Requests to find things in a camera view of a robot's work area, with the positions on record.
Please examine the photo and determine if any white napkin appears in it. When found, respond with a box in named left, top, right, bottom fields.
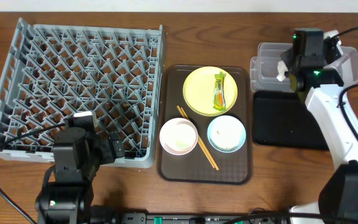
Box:
left=277, top=60, right=288, bottom=82

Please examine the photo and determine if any green snack wrapper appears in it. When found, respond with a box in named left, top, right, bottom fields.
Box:
left=213, top=72, right=226, bottom=111

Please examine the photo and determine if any blue bowl with rice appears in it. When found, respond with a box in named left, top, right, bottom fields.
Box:
left=207, top=115, right=247, bottom=153

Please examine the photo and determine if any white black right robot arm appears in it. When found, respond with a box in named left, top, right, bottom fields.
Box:
left=277, top=28, right=358, bottom=223

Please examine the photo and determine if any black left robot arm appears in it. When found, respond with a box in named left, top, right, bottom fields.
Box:
left=35, top=127, right=124, bottom=223

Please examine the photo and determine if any clear plastic bin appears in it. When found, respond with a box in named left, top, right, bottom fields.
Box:
left=250, top=42, right=358, bottom=93

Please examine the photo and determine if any black plastic tray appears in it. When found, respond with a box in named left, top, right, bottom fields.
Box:
left=253, top=90, right=328, bottom=151

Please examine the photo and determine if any pink bowl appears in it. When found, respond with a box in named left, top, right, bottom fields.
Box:
left=159, top=118, right=198, bottom=156

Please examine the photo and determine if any wooden chopstick left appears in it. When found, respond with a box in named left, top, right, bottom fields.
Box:
left=176, top=105, right=216, bottom=169

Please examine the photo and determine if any wooden chopstick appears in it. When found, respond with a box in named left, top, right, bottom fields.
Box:
left=180, top=106, right=220, bottom=171
left=176, top=105, right=216, bottom=169

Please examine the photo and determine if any grey plastic dish rack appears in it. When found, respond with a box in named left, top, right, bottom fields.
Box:
left=0, top=19, right=165, bottom=169

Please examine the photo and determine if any wooden chopstick right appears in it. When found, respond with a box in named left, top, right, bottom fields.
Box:
left=180, top=106, right=220, bottom=171

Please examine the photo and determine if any yellow round plate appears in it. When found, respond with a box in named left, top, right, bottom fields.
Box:
left=183, top=67, right=238, bottom=116

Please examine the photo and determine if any brown serving tray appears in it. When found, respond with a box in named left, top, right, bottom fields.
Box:
left=157, top=65, right=253, bottom=185

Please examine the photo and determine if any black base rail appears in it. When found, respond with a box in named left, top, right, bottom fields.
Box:
left=88, top=212, right=358, bottom=224

